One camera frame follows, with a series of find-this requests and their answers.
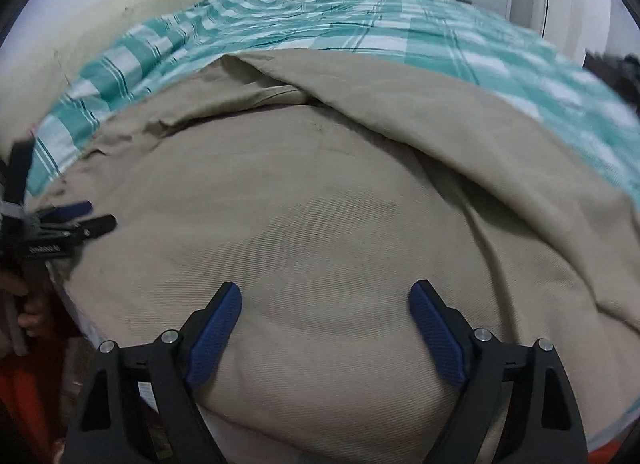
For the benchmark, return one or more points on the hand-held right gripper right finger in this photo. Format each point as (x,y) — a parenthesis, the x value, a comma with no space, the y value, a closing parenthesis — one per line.
(435,331)

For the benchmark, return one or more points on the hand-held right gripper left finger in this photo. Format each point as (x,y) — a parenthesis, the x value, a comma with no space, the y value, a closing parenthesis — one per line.
(217,329)

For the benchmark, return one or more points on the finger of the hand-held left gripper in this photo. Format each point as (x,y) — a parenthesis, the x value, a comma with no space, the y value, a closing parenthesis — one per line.
(70,210)
(97,226)

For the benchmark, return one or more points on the khaki pants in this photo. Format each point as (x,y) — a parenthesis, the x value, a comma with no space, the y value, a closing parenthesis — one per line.
(320,224)

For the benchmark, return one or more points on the person's left hand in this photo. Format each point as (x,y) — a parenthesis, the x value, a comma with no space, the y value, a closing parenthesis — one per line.
(35,315)

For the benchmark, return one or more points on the white mattress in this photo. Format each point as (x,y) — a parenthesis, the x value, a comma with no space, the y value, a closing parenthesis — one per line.
(80,314)

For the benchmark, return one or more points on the orange cloth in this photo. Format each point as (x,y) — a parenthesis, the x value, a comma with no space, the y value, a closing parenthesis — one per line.
(25,394)

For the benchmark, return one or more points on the cream pillow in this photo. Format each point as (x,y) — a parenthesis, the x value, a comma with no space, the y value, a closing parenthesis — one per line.
(125,9)

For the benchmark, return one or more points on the green checked blanket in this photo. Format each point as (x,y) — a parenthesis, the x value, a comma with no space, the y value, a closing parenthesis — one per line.
(450,29)

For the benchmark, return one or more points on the dark furniture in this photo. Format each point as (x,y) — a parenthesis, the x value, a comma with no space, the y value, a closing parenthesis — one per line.
(617,79)

